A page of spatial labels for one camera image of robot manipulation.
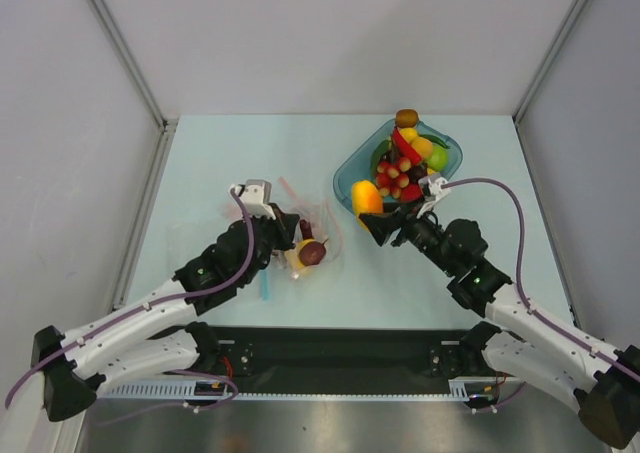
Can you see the purple grape bunch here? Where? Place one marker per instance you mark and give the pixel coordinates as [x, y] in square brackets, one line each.
[306, 230]

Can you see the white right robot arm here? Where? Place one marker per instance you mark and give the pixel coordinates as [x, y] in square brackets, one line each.
[596, 380]

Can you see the aluminium frame rail right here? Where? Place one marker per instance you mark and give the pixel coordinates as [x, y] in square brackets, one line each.
[562, 35]

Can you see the dark purple plum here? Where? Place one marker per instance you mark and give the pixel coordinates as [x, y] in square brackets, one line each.
[416, 173]

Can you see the dark purple passion fruit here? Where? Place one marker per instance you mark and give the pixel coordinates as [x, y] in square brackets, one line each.
[311, 252]

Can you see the red chili pepper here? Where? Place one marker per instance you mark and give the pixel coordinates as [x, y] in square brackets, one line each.
[405, 147]

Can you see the white slotted cable duct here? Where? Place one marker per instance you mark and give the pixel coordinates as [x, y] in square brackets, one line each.
[184, 389]

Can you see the orange-yellow apricot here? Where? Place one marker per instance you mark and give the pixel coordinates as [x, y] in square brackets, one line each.
[423, 146]

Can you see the green lime fruit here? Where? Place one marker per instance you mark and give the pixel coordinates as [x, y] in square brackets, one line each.
[438, 159]

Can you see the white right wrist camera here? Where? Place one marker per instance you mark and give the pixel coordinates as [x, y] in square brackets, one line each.
[433, 190]

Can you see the red-yellow lychee cluster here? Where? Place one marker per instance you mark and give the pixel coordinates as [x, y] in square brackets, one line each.
[392, 179]

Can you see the red strawberry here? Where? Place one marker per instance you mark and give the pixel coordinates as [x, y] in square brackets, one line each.
[411, 192]

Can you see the yellow lemon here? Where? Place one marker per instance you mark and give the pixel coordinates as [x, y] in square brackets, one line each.
[409, 134]

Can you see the clear bag, blue zipper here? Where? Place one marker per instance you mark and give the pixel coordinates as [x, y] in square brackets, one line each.
[200, 253]

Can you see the yellow-orange mango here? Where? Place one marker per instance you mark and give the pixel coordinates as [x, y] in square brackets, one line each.
[366, 199]

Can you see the brown kiwi fruit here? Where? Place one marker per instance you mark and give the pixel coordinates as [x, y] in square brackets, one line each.
[406, 118]

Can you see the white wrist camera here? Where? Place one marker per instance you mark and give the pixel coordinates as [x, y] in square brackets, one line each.
[433, 190]
[254, 195]

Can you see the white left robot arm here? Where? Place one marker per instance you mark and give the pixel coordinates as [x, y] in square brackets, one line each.
[161, 332]

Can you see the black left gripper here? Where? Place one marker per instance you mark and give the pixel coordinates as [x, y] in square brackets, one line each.
[284, 226]

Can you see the teal plastic basket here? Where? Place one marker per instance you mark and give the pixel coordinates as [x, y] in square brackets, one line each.
[359, 165]

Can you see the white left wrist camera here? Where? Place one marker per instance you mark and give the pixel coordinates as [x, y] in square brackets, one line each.
[254, 195]

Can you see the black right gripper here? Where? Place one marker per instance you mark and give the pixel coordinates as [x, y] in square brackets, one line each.
[401, 221]

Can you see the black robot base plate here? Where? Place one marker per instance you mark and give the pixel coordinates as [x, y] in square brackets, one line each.
[305, 361]

